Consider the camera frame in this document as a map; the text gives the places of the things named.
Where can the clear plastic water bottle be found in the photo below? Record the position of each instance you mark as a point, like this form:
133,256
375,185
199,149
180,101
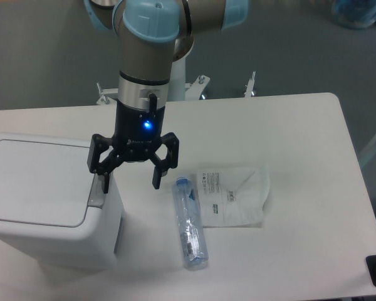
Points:
191,232

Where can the white push-button trash can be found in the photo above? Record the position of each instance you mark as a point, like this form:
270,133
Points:
93,244

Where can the white trash can lid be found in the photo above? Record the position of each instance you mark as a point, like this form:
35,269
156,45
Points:
44,183

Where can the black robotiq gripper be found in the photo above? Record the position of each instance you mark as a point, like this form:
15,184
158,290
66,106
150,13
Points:
135,131

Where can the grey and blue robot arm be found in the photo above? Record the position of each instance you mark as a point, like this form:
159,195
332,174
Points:
148,31

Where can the white plastic packaging bag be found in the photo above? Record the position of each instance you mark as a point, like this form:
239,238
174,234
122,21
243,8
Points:
233,197

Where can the white pedestal base frame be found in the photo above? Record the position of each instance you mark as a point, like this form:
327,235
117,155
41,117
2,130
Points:
193,91

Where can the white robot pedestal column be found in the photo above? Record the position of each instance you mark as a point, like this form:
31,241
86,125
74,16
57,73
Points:
177,79

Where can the grey trash can push button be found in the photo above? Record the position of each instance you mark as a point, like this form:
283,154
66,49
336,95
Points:
99,190

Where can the blue plastic bag on floor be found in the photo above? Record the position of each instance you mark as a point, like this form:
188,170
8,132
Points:
354,14

